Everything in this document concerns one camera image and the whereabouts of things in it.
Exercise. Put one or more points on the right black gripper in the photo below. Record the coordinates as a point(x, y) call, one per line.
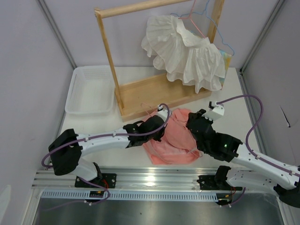
point(199, 114)

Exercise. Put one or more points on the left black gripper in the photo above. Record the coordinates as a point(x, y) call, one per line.
point(158, 138)

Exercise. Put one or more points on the pink skirt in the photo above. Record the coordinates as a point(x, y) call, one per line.
point(177, 146)

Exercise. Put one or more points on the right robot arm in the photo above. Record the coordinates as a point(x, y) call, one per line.
point(268, 174)

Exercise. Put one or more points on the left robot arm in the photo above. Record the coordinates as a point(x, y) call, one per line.
point(69, 148)

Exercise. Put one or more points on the pink hanger with dress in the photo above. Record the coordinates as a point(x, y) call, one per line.
point(196, 17)

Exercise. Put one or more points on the wooden clothes rack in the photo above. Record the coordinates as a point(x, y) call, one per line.
point(135, 86)

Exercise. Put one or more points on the white plastic basket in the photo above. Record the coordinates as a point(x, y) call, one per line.
point(91, 91)

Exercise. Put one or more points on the white ruffled dress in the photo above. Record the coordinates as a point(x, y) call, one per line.
point(193, 60)

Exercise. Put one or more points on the colourful pastel garment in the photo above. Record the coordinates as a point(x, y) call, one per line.
point(227, 60)

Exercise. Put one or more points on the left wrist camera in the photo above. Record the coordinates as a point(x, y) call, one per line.
point(163, 112)

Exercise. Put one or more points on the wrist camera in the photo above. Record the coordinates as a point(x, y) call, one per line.
point(216, 111)
point(163, 112)

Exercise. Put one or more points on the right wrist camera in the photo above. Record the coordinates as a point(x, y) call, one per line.
point(216, 111)

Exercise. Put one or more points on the aluminium mounting rail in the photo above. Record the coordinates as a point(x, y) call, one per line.
point(136, 179)

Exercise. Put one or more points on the white slotted cable duct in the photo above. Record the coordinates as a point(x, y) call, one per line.
point(131, 195)

